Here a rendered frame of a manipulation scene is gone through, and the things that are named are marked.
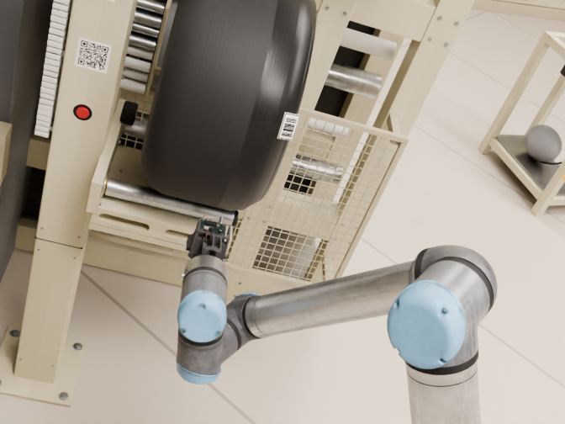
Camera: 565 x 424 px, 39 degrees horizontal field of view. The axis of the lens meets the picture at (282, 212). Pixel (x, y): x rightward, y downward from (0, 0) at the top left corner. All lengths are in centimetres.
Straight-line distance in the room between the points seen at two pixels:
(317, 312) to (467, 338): 38
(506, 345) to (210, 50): 227
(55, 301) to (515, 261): 242
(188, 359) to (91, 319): 137
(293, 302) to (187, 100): 49
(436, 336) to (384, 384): 194
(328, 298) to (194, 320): 25
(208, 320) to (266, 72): 55
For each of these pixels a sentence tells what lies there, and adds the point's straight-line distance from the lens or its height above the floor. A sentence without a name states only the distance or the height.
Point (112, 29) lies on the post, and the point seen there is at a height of 130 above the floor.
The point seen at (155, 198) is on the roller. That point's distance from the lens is 202.
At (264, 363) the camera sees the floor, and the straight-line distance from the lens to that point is 297.
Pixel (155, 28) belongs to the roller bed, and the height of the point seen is 112.
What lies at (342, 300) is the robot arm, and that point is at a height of 122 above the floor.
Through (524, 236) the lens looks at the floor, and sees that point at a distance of 431.
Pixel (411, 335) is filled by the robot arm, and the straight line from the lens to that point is 119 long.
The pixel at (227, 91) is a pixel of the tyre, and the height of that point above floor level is 133.
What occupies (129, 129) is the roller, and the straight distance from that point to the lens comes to 224.
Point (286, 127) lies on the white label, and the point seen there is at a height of 128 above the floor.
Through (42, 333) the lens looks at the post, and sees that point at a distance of 255.
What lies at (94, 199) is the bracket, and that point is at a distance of 200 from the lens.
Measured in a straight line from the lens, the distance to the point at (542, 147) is 462.
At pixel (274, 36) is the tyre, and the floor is 143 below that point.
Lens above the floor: 217
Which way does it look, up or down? 37 degrees down
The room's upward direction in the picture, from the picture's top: 22 degrees clockwise
